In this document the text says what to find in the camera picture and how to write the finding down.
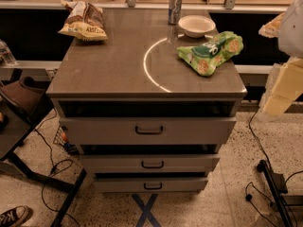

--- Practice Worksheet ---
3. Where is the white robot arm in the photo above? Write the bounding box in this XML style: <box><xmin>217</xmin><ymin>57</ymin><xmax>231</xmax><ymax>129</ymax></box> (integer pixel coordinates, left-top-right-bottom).
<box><xmin>258</xmin><ymin>0</ymin><xmax>303</xmax><ymax>116</ymax></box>

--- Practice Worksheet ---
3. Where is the wire mesh basket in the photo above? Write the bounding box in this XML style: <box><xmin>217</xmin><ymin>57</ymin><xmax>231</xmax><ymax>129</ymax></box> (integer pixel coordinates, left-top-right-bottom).
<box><xmin>53</xmin><ymin>127</ymin><xmax>66</xmax><ymax>146</ymax></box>

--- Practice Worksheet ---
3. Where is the grey drawer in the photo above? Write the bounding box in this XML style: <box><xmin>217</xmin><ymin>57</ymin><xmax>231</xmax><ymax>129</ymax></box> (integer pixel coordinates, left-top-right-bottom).
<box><xmin>94</xmin><ymin>177</ymin><xmax>208</xmax><ymax>193</ymax></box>
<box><xmin>80</xmin><ymin>154</ymin><xmax>219</xmax><ymax>174</ymax></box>
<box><xmin>60</xmin><ymin>117</ymin><xmax>236</xmax><ymax>145</ymax></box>

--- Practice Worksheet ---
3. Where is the brown chip bag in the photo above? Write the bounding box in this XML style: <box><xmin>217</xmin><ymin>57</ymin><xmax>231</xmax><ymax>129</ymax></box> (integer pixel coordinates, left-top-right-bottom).
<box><xmin>59</xmin><ymin>0</ymin><xmax>108</xmax><ymax>41</ymax></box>

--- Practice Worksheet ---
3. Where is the black and white sneaker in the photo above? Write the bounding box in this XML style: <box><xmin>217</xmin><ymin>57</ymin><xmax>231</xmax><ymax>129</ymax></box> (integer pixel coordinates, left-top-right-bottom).
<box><xmin>0</xmin><ymin>205</ymin><xmax>31</xmax><ymax>227</ymax></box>

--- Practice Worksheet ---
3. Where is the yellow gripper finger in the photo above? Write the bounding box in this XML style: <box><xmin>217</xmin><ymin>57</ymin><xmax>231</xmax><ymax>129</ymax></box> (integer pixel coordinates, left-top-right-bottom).
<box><xmin>263</xmin><ymin>57</ymin><xmax>303</xmax><ymax>115</ymax></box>
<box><xmin>258</xmin><ymin>12</ymin><xmax>284</xmax><ymax>38</ymax></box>

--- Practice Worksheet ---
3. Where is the black floor cable right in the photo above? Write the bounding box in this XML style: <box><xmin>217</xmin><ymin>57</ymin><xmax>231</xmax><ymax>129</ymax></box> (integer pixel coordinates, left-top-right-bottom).
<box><xmin>244</xmin><ymin>108</ymin><xmax>303</xmax><ymax>227</ymax></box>

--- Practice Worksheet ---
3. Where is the top grey drawer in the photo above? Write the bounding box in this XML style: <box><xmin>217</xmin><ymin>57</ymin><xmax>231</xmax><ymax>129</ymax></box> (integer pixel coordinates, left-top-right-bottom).
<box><xmin>60</xmin><ymin>117</ymin><xmax>236</xmax><ymax>145</ymax></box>

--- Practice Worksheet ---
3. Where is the middle grey drawer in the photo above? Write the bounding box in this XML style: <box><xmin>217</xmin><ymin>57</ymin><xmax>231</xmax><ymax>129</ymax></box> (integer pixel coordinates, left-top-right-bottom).
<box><xmin>80</xmin><ymin>154</ymin><xmax>219</xmax><ymax>174</ymax></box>

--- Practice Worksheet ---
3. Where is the grey drawer cabinet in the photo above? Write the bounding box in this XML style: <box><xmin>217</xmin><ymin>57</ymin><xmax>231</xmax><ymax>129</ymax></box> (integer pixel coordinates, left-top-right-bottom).
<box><xmin>47</xmin><ymin>9</ymin><xmax>246</xmax><ymax>182</ymax></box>

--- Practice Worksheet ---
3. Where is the silver soda can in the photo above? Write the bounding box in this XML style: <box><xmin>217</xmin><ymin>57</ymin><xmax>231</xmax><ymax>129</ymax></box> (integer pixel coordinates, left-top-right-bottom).
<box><xmin>169</xmin><ymin>0</ymin><xmax>182</xmax><ymax>25</ymax></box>

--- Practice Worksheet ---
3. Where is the green rice chip bag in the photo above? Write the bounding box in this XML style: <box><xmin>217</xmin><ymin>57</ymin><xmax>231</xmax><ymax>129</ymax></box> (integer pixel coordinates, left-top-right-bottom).
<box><xmin>177</xmin><ymin>31</ymin><xmax>243</xmax><ymax>77</ymax></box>

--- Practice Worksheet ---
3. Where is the black floor cable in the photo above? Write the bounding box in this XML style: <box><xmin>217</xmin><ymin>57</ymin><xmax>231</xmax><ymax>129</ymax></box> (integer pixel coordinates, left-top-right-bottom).
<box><xmin>32</xmin><ymin>109</ymin><xmax>81</xmax><ymax>227</ymax></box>
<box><xmin>244</xmin><ymin>108</ymin><xmax>303</xmax><ymax>227</ymax></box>

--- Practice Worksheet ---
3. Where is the black stand base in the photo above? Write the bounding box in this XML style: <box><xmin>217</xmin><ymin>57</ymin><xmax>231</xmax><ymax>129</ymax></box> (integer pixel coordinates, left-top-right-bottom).
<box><xmin>257</xmin><ymin>160</ymin><xmax>303</xmax><ymax>227</ymax></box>

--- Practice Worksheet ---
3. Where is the black floor cable left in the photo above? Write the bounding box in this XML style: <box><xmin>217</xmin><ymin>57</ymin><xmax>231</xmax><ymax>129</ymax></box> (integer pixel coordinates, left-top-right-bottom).
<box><xmin>32</xmin><ymin>109</ymin><xmax>81</xmax><ymax>227</ymax></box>

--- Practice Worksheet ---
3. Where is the white bowl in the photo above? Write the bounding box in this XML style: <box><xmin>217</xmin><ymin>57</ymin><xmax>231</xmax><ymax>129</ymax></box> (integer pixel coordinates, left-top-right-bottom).
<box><xmin>178</xmin><ymin>15</ymin><xmax>216</xmax><ymax>38</ymax></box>

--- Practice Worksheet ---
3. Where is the clear plastic bottle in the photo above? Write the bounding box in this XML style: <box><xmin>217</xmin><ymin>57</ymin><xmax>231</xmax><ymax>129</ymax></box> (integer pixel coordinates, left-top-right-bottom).
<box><xmin>0</xmin><ymin>40</ymin><xmax>17</xmax><ymax>66</ymax></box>

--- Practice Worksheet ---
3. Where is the dark side table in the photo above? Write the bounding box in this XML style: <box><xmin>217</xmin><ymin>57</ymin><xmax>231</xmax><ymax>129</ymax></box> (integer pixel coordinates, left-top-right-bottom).
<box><xmin>0</xmin><ymin>76</ymin><xmax>88</xmax><ymax>227</ymax></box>

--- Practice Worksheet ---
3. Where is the bottom grey drawer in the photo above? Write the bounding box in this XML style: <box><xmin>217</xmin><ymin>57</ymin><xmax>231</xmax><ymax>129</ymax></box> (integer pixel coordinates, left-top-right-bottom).
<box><xmin>94</xmin><ymin>177</ymin><xmax>208</xmax><ymax>193</ymax></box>

